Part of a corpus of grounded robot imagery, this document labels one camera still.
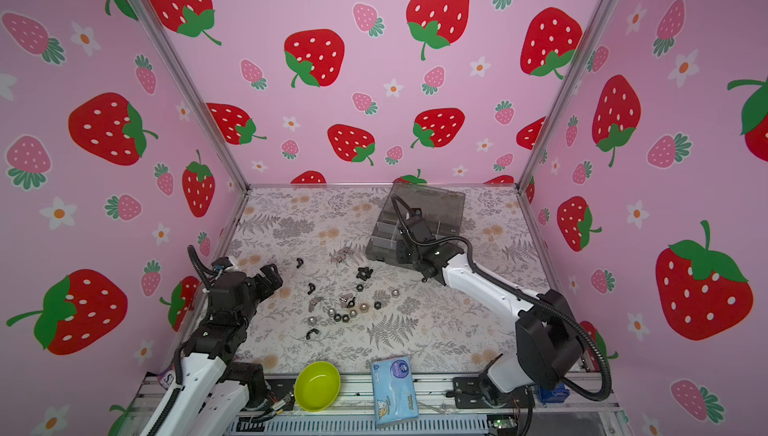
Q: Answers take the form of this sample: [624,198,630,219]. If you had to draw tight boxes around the blue tissue pack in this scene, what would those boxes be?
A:
[371,356,419,428]

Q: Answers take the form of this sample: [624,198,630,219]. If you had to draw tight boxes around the lime green bowl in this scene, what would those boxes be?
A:
[294,361,341,412]

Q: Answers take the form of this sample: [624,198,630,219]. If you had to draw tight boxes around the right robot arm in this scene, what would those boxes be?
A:
[392,196,612,407]

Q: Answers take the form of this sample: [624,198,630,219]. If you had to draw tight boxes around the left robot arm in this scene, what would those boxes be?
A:
[142,256,283,435]

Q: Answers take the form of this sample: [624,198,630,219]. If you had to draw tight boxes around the black screw cluster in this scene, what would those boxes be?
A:
[356,267,373,282]

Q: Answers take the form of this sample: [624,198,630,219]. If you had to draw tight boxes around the aluminium front rail frame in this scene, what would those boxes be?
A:
[223,373,632,435]

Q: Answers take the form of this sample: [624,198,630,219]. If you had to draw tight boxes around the grey plastic compartment organizer box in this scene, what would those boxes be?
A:
[365,180,466,270]

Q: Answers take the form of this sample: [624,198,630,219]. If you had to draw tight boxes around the blue tape dispenser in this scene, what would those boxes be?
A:
[538,383,570,405]

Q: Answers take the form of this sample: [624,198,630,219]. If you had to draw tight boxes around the purple candy bag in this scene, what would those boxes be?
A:
[157,368,176,390]

